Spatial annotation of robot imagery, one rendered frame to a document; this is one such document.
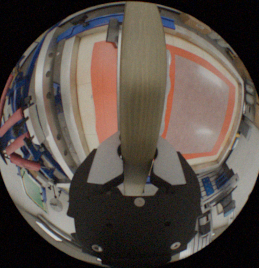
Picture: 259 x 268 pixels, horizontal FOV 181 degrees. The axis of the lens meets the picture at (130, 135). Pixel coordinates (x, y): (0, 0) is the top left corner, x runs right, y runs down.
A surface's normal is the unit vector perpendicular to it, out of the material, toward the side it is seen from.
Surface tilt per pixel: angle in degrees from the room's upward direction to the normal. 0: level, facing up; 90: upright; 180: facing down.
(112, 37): 45
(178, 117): 0
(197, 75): 0
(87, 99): 0
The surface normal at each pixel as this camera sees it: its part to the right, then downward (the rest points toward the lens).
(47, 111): 1.00, 0.04
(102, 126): -0.04, 0.53
